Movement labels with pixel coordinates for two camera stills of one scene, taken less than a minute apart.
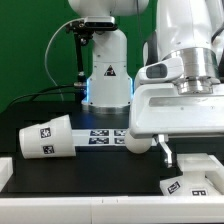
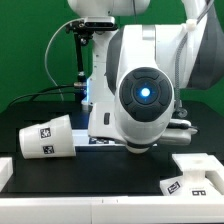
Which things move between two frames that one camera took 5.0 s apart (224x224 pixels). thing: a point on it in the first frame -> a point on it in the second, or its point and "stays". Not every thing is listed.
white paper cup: (52, 139) stays
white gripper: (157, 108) -> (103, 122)
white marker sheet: (99, 137) stays
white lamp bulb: (137, 145) stays
